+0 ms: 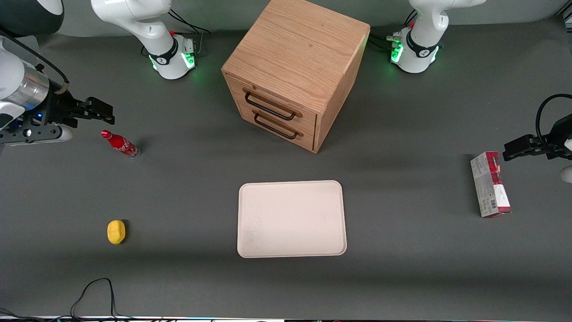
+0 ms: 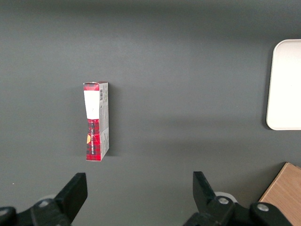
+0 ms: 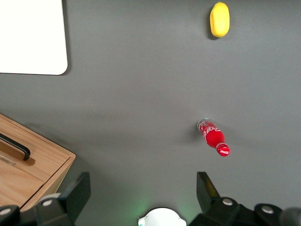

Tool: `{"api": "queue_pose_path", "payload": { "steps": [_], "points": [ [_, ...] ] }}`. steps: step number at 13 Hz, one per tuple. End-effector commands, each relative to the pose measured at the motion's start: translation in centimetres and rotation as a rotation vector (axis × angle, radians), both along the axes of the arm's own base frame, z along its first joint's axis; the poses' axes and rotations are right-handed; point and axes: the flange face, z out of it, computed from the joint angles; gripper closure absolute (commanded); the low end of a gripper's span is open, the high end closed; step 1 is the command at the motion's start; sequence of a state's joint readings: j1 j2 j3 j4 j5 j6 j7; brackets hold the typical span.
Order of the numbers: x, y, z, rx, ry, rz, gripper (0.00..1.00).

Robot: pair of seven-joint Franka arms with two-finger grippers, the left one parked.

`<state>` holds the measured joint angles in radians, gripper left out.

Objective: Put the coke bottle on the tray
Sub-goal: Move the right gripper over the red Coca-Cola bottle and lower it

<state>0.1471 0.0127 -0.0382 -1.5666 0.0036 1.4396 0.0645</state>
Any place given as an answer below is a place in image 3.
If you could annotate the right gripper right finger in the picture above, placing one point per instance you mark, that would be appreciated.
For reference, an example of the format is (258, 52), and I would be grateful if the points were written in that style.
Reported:
(211, 209)

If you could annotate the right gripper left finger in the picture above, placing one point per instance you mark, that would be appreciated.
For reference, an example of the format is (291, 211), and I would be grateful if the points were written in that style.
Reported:
(68, 207)

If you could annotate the red coke bottle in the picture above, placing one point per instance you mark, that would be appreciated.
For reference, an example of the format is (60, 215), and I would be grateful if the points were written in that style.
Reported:
(213, 137)

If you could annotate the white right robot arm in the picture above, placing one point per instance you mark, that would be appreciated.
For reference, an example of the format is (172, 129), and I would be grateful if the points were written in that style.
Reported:
(162, 217)

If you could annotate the white rectangular tray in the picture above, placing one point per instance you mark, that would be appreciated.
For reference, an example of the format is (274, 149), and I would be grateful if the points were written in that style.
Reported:
(30, 35)

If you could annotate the wooden drawer front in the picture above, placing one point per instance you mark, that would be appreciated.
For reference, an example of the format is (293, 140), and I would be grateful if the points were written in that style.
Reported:
(18, 186)
(49, 153)

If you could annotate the wooden drawer cabinet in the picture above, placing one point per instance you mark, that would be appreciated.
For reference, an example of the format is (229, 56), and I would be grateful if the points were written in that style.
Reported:
(47, 155)

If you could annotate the yellow lemon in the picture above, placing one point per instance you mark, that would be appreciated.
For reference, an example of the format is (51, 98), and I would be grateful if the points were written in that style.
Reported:
(219, 20)

